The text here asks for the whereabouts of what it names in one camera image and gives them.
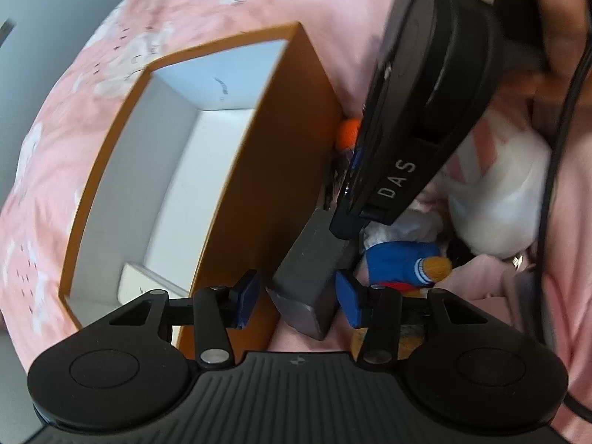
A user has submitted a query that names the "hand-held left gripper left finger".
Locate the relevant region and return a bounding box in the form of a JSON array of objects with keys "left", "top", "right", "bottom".
[{"left": 108, "top": 269, "right": 260, "bottom": 368}]

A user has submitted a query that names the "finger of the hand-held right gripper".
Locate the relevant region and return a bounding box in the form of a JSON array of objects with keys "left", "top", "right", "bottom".
[
  {"left": 330, "top": 136, "right": 457, "bottom": 240},
  {"left": 340, "top": 145, "right": 371, "bottom": 216}
]

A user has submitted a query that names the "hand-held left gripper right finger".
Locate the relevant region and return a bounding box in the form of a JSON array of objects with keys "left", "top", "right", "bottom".
[{"left": 335, "top": 268, "right": 491, "bottom": 365}]

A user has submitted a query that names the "grey rectangular box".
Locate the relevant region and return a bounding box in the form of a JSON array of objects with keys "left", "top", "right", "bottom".
[{"left": 266, "top": 208, "right": 359, "bottom": 342}]

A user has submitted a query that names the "orange cardboard box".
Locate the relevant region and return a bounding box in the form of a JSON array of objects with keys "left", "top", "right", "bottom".
[{"left": 58, "top": 21, "right": 345, "bottom": 361}]

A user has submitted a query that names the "white panda plush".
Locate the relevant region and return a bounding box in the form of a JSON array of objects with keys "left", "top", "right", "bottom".
[{"left": 441, "top": 115, "right": 556, "bottom": 269}]

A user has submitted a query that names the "person's right hand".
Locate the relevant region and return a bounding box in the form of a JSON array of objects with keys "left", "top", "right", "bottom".
[{"left": 504, "top": 0, "right": 592, "bottom": 116}]

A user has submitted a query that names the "orange round toy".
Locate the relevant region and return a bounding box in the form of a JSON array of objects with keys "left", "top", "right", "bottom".
[{"left": 335, "top": 118, "right": 362, "bottom": 151}]

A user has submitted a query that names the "duck plush in blue clothes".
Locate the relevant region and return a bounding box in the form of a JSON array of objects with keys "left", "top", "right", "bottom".
[{"left": 355, "top": 239, "right": 454, "bottom": 297}]

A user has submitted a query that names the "pink printed blanket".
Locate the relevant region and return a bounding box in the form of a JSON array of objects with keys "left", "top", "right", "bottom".
[{"left": 0, "top": 0, "right": 592, "bottom": 444}]

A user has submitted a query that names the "black cable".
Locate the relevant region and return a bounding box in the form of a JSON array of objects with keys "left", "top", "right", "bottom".
[{"left": 532, "top": 51, "right": 592, "bottom": 421}]

